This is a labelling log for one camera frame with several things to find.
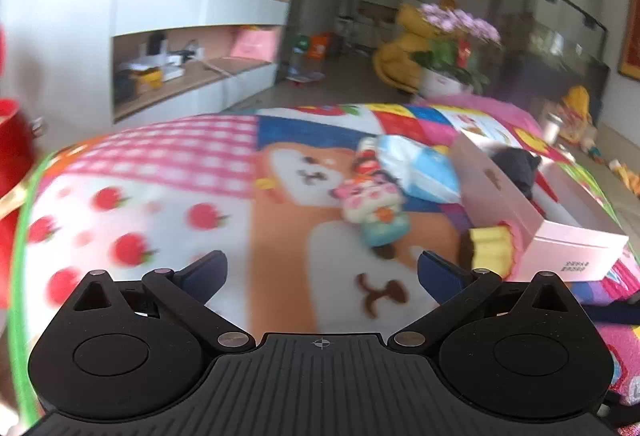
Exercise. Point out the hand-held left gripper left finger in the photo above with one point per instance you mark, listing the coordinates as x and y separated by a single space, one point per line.
206 267

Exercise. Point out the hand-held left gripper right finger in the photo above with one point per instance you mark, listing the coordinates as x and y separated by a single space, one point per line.
435 272

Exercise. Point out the yellow toy corn cob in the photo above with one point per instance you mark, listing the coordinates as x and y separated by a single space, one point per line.
492 248

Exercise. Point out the pink cardboard box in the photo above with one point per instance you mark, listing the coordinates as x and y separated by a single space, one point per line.
560 243

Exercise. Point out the colourful printed blanket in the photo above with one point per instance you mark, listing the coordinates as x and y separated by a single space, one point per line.
190 196

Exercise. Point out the pink cartoon cat figurine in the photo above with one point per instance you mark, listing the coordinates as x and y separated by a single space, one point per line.
367 206

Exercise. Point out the black plush toy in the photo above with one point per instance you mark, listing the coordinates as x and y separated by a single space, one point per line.
515 171

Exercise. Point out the small doll figurine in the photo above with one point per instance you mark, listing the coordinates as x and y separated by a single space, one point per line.
367 158

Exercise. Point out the pink fluffy blanket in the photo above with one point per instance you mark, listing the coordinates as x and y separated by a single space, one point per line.
480 105

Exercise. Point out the white bottle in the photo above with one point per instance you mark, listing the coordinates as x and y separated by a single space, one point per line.
552 128

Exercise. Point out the white flower pot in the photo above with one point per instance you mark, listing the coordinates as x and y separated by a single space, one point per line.
442 83

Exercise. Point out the yellow box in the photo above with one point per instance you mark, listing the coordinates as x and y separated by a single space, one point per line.
148 78

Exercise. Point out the small plush doll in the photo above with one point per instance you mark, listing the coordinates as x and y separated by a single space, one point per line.
590 143

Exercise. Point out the skateboard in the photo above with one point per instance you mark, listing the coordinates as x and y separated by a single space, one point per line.
305 78

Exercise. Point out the white electronic devices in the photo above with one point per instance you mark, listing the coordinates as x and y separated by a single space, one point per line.
160 58

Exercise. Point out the yellow plush toy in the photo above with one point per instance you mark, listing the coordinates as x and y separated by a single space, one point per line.
627 173

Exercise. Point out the yellow backpack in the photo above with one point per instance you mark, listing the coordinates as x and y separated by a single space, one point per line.
577 103

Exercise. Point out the red plush toy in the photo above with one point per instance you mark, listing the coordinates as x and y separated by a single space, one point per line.
12 146

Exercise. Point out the pink paper bag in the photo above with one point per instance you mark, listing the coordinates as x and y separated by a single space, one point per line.
254 43

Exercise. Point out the purple orchid plant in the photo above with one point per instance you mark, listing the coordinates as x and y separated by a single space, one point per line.
457 38

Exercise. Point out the orange bag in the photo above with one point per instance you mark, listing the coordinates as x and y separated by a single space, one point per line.
320 46

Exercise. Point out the glass fish tank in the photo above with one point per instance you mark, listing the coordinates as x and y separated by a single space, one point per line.
555 51

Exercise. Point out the white television wall cabinet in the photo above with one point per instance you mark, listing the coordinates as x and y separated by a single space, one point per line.
165 11

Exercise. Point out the red framed wall picture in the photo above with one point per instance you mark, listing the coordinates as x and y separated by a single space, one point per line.
631 31

